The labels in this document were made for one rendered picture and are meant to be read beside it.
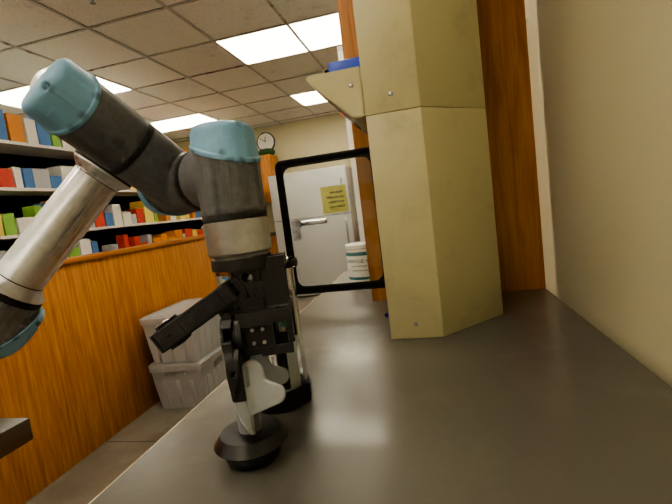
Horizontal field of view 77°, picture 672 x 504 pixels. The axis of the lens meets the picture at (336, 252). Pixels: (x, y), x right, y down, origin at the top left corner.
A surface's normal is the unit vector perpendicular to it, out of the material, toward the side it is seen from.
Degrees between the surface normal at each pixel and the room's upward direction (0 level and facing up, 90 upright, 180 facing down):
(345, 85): 90
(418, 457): 0
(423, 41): 90
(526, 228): 90
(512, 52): 90
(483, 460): 0
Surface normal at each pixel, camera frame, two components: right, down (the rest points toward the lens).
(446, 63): 0.54, 0.02
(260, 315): 0.04, 0.10
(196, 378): -0.18, 0.22
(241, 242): 0.30, 0.07
